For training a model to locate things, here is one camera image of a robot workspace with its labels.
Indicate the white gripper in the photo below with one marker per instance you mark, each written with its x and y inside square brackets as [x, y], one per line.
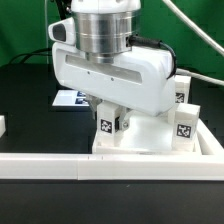
[138, 79]

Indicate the white square table top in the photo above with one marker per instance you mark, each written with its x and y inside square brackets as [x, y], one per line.
[147, 136]

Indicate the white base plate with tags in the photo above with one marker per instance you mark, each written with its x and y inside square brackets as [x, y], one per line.
[70, 98]

